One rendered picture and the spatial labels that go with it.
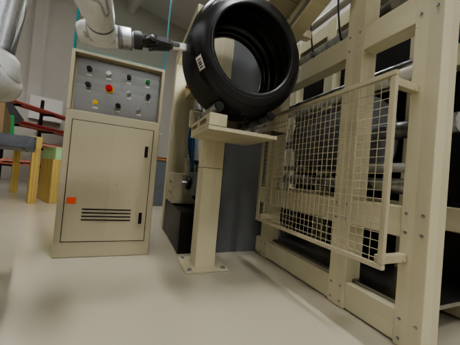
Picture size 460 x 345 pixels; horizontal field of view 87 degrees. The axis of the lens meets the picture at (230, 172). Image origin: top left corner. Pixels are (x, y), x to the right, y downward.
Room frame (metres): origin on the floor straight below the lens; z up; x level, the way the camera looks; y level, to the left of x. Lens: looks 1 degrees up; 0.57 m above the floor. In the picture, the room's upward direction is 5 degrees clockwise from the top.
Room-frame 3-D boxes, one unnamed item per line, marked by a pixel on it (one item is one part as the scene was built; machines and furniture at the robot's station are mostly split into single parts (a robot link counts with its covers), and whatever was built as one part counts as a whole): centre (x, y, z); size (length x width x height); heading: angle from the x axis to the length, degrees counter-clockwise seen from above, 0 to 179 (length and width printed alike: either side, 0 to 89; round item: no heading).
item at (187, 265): (1.56, 0.13, 0.01); 0.27 x 0.27 x 0.02; 22
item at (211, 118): (1.28, 0.14, 0.84); 0.36 x 0.09 x 0.06; 22
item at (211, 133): (1.33, 0.01, 0.80); 0.37 x 0.36 x 0.02; 112
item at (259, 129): (1.68, -0.25, 1.05); 0.20 x 0.15 x 0.30; 22
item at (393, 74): (1.25, -0.38, 0.65); 0.90 x 0.02 x 0.70; 22
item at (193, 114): (1.50, 0.08, 0.90); 0.40 x 0.03 x 0.10; 112
